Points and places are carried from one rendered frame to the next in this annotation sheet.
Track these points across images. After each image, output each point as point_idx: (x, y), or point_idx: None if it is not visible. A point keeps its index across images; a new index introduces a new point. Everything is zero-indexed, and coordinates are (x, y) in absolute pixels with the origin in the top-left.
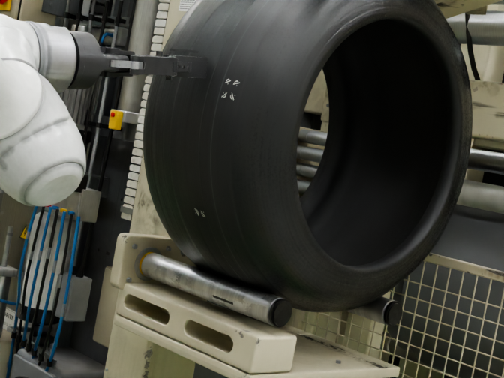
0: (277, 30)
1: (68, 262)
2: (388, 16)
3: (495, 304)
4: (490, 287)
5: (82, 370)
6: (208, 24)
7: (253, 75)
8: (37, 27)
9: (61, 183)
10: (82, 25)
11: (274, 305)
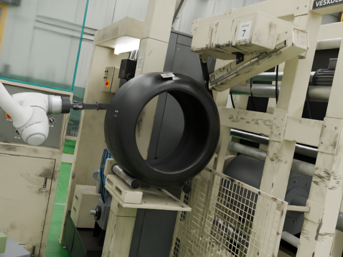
0: (129, 95)
1: None
2: (173, 89)
3: (248, 191)
4: (226, 182)
5: None
6: (118, 93)
7: (121, 109)
8: (49, 96)
9: (36, 139)
10: None
11: (132, 181)
